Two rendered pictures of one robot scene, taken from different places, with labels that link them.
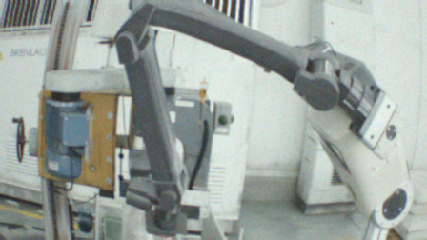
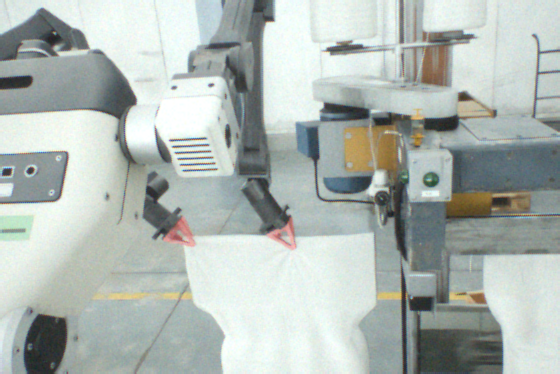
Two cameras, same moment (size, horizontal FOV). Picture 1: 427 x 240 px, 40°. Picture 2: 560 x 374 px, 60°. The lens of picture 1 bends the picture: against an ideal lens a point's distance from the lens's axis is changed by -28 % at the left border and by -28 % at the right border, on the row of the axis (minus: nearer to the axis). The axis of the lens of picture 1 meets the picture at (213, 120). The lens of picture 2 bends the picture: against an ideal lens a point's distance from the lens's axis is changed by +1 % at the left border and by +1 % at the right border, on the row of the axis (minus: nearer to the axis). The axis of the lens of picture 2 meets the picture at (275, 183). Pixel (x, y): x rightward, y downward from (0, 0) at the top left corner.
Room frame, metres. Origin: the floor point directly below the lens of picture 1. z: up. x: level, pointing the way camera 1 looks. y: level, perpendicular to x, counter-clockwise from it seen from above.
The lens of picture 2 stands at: (2.33, -0.94, 1.59)
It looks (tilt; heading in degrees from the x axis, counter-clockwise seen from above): 18 degrees down; 108
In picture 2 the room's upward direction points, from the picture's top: 6 degrees counter-clockwise
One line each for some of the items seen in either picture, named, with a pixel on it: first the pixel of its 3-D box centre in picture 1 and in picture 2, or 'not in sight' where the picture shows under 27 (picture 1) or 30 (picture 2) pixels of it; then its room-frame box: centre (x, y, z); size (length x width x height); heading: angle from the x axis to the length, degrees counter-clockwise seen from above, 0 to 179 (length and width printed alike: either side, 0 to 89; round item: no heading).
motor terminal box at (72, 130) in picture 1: (72, 131); (313, 141); (2.03, 0.41, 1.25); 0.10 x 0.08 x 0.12; 123
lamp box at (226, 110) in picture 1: (221, 117); (428, 175); (2.34, -0.02, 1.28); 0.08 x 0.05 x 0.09; 8
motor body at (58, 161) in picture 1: (63, 138); (346, 149); (2.12, 0.47, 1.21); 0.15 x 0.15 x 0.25
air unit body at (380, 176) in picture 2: (138, 163); (383, 200); (2.24, 0.21, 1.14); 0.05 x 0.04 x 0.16; 98
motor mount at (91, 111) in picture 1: (85, 129); (370, 146); (2.19, 0.39, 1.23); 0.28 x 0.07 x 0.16; 8
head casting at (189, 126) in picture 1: (167, 131); (472, 183); (2.44, 0.14, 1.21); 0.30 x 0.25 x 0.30; 8
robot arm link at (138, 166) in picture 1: (149, 155); (255, 173); (1.93, 0.15, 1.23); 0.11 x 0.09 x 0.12; 99
